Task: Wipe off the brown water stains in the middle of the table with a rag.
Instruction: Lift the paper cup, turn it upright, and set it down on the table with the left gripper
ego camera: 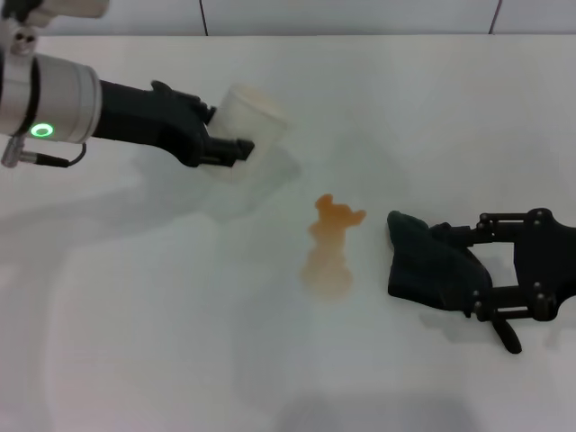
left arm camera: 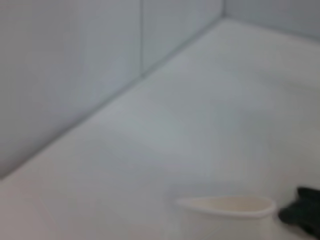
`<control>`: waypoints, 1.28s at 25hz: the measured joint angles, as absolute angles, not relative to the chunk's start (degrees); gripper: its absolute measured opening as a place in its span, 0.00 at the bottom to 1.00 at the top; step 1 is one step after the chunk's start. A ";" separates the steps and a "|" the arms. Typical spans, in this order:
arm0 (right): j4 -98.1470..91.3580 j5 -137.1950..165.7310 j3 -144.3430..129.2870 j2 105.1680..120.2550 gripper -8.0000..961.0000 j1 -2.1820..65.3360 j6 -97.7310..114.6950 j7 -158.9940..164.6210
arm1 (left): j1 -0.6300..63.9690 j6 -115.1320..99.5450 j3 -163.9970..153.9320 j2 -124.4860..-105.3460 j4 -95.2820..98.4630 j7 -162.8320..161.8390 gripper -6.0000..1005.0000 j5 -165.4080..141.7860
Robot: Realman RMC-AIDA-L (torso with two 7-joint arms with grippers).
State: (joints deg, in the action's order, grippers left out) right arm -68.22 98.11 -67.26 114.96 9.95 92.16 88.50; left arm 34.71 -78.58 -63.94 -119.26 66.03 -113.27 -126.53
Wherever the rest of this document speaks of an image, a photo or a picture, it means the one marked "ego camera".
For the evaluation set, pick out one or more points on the transparent plastic cup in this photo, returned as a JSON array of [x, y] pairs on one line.
[[252, 117]]

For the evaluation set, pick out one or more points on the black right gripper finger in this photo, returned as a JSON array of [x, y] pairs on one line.
[[508, 303], [481, 229]]

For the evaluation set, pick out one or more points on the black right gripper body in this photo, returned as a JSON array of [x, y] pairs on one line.
[[544, 256]]

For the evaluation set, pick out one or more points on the dark blue rag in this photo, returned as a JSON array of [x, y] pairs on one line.
[[427, 265]]

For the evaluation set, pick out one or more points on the brown water stain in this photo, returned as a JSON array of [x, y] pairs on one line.
[[330, 252]]

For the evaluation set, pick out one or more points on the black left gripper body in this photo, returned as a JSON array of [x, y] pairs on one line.
[[148, 121]]

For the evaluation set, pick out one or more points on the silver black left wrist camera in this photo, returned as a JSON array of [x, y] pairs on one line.
[[67, 6]]

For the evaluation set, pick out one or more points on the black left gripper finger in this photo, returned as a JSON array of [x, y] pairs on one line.
[[229, 150], [204, 110]]

